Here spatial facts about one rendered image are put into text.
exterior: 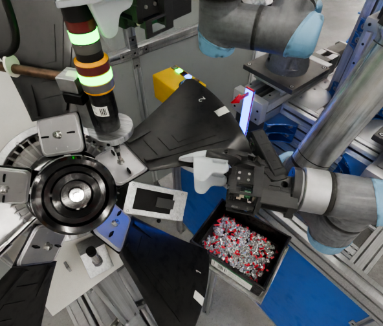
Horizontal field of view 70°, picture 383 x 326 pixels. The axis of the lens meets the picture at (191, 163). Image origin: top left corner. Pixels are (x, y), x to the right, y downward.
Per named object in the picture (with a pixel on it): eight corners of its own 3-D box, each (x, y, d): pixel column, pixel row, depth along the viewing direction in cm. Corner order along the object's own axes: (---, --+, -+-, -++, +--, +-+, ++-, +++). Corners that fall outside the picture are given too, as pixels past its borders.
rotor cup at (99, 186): (2, 191, 46) (-9, 202, 35) (66, 132, 51) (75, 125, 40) (70, 241, 52) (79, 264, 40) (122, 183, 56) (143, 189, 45)
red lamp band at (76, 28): (61, 32, 31) (57, 21, 30) (76, 20, 34) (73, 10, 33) (87, 35, 31) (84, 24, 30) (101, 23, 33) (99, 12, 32)
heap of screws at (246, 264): (196, 251, 77) (196, 246, 75) (222, 215, 85) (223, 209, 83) (257, 292, 70) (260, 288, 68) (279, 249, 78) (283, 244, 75)
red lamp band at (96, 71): (70, 74, 35) (66, 65, 34) (87, 57, 38) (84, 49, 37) (101, 79, 34) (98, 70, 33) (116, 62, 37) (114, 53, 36)
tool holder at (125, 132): (70, 140, 43) (44, 85, 36) (92, 112, 48) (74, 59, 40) (122, 151, 42) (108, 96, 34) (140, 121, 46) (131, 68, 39)
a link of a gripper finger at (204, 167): (171, 171, 46) (226, 182, 45) (180, 143, 49) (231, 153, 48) (172, 180, 48) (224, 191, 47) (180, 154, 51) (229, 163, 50)
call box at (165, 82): (154, 100, 98) (151, 74, 90) (176, 90, 103) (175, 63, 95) (182, 123, 90) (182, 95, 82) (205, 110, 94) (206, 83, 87)
